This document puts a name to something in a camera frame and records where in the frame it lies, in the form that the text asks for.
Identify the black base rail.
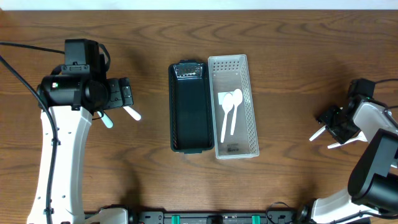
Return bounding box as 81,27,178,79
85,205,305,224

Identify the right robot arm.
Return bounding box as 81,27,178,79
297,78,397,223

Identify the white spoon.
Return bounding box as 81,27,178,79
309,125,326,141
230,89,243,136
123,106,142,121
220,93,233,143

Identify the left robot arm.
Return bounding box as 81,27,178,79
27,39,141,223

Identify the pale green plastic fork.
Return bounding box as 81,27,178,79
97,111,114,129

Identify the black plastic basket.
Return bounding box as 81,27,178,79
168,60,215,154

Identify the clear plastic basket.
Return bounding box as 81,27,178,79
208,54,259,159

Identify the white spoon lowest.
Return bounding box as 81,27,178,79
328,131,368,149

